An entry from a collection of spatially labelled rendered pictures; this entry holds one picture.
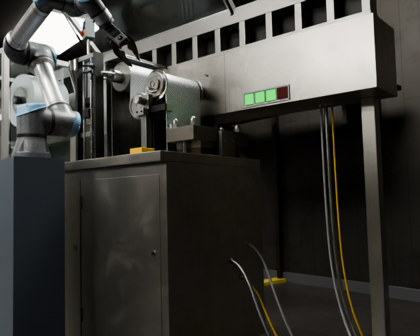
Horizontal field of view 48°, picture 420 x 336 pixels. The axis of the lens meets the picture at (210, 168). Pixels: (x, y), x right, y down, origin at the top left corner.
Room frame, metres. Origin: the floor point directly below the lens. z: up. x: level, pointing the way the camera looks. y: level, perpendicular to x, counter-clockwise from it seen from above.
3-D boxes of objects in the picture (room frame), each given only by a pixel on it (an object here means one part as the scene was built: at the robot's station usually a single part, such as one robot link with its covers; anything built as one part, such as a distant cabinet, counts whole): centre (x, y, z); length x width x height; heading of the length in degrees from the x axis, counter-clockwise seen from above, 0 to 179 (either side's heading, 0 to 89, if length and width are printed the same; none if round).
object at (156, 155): (2.75, 0.95, 0.88); 2.52 x 0.66 x 0.04; 51
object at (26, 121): (1.92, 0.73, 1.07); 0.13 x 0.12 x 0.14; 136
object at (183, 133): (2.14, 0.00, 1.00); 0.40 x 0.16 x 0.06; 141
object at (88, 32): (2.50, 0.65, 1.66); 0.07 x 0.07 x 0.10; 30
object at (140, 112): (2.12, 0.29, 1.05); 0.06 x 0.05 x 0.31; 141
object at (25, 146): (1.91, 0.73, 0.95); 0.15 x 0.15 x 0.10
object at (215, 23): (2.83, 0.51, 1.55); 3.08 x 0.08 x 0.23; 51
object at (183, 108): (2.18, 0.12, 1.11); 0.23 x 0.01 x 0.18; 141
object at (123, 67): (2.39, 0.35, 1.34); 0.25 x 0.14 x 0.14; 141
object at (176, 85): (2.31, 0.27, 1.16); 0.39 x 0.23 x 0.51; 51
